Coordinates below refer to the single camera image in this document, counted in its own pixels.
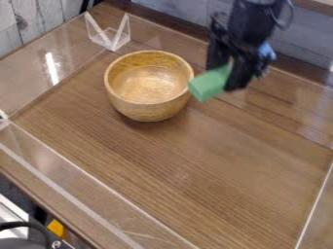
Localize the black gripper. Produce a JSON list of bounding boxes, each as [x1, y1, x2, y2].
[[206, 0, 289, 91]]

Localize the green rectangular block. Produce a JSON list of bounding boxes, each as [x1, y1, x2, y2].
[[187, 63, 233, 102]]

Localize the brown wooden bowl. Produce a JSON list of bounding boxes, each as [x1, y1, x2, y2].
[[105, 50, 194, 122]]

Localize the yellow sticker label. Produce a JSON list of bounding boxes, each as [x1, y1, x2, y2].
[[47, 219, 67, 238]]

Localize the clear acrylic corner bracket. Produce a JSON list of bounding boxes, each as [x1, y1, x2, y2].
[[83, 13, 131, 52]]

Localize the clear acrylic front wall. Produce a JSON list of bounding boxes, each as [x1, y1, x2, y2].
[[0, 111, 200, 249]]

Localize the black cable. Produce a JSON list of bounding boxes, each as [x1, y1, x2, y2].
[[0, 221, 54, 249]]

